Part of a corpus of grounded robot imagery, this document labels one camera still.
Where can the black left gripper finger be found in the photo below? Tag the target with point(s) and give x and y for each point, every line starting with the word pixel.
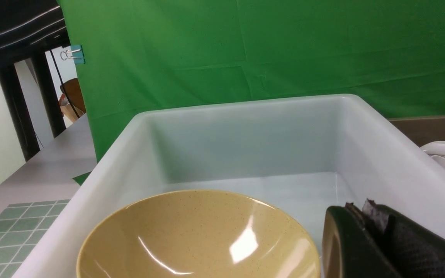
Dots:
pixel 379 242

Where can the yellow noodle bowl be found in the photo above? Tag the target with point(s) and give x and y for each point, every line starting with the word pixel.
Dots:
pixel 198 234

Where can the large white plastic tub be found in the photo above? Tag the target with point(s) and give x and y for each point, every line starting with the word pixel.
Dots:
pixel 300 154

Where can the brown plastic bin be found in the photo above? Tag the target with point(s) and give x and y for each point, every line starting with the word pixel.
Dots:
pixel 422 130

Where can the green backdrop cloth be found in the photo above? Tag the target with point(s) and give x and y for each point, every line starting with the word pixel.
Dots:
pixel 143 55

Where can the teal binder clip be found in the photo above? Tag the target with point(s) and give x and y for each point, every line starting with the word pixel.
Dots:
pixel 74 53

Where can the black table frame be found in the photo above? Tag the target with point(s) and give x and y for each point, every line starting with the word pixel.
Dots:
pixel 28 29

